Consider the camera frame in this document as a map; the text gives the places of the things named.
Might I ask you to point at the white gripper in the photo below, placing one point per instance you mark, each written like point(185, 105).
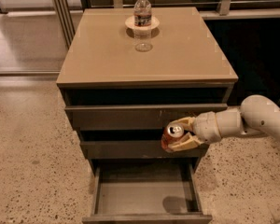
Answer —
point(205, 126)

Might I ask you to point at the red coke can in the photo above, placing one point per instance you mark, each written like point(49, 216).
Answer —
point(172, 133)

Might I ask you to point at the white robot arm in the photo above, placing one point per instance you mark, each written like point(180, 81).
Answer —
point(256, 115)

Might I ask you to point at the grey drawer cabinet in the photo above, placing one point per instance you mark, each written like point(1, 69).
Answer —
point(184, 67)

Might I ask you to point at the bottom grey open drawer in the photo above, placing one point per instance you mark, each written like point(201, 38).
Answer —
point(149, 192)

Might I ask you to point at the top grey drawer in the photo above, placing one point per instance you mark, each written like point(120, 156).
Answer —
point(132, 117)

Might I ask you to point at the middle grey drawer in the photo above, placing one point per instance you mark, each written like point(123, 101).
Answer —
point(148, 149)

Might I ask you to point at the white round plate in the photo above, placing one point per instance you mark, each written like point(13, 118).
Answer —
point(130, 24)

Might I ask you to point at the clear plastic water bottle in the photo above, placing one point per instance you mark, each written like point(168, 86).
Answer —
point(142, 13)

